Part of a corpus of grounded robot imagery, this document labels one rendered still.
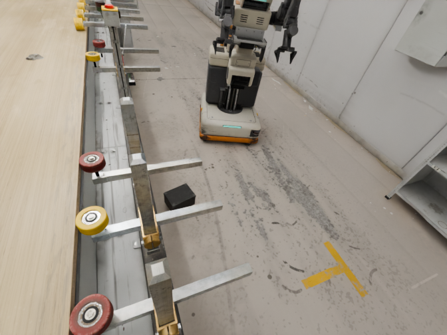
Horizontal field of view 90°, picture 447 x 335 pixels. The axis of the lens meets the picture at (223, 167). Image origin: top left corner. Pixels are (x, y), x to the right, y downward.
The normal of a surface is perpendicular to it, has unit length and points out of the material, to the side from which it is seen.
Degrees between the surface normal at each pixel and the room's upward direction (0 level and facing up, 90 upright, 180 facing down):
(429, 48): 90
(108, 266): 0
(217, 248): 0
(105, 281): 0
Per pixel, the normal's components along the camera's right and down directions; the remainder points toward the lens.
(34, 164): 0.15, -0.70
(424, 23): -0.92, 0.17
